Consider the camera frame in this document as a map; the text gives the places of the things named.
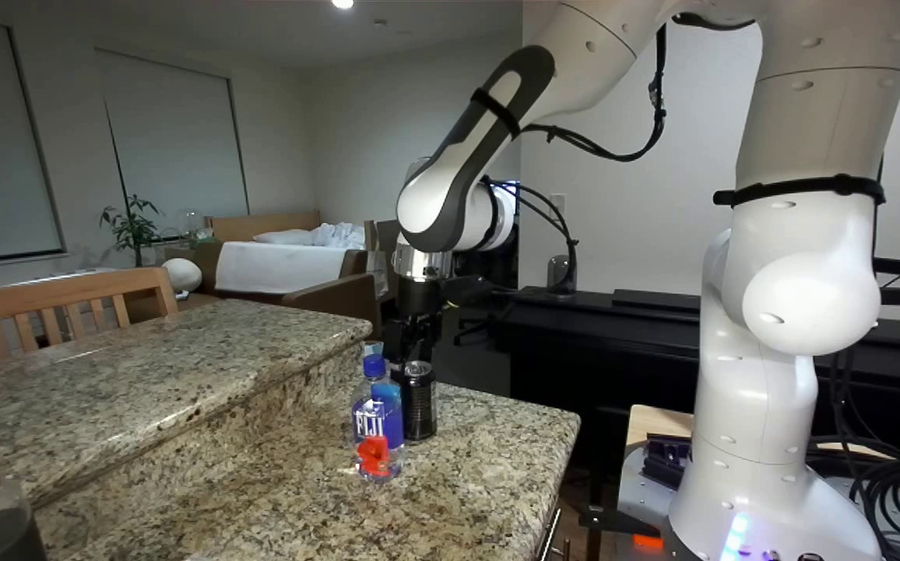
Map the black drink can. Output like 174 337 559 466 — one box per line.
398 360 443 443

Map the bed with white sheets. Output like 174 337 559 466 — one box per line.
206 211 369 295

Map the water bottle with blue label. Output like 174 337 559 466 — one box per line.
349 339 410 484

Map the grey window blind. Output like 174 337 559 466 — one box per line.
94 46 256 227

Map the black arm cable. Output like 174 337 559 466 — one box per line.
466 18 672 347

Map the small black device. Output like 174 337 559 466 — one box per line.
642 435 698 490

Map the wooden chair back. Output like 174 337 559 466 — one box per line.
0 266 182 365

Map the green potted plant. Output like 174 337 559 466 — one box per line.
100 191 170 269

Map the white round object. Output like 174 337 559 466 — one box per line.
162 255 206 295

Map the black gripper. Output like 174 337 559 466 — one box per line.
384 273 452 394

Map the black strap on arm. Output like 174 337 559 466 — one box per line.
711 173 888 208

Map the black low cabinet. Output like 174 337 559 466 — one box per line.
492 285 900 463

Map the small grey speaker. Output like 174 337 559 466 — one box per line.
545 254 579 292

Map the wooden desk panel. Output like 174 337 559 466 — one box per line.
365 214 410 306

